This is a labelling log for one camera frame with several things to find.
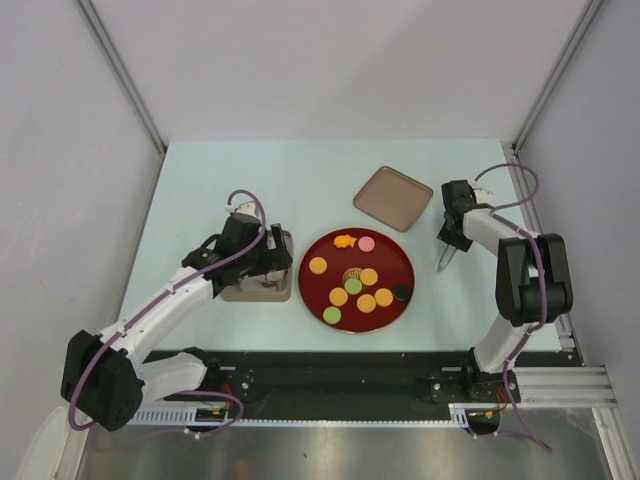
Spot orange round cookie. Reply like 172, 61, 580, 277
308, 256, 328, 275
374, 288, 394, 307
359, 268, 379, 286
329, 287, 349, 307
356, 294, 377, 313

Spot metal tongs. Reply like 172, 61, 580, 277
436, 244, 457, 273

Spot tan square tin box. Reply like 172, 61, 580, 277
219, 224, 294, 303

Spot tan square tin lid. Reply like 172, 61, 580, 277
352, 166, 434, 233

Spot orange fish-shaped cookie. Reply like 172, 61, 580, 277
333, 234, 358, 249

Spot pink round cookie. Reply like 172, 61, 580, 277
357, 236, 376, 252

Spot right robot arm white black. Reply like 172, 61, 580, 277
437, 180, 574, 401

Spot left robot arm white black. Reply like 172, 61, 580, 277
61, 194, 292, 431

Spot green round cookie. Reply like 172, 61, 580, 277
322, 306, 342, 325
344, 278, 363, 295

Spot round red lacquer tray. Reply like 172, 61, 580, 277
298, 227, 416, 334

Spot black round cookie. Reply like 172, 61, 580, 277
392, 283, 412, 302

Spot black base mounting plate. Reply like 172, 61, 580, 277
142, 349, 586, 421

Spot white cable duct left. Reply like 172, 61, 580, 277
128, 405, 229, 427

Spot white cable duct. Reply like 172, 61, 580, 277
128, 405, 229, 427
449, 403, 505, 429

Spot white cable duct right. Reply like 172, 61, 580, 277
449, 403, 505, 429

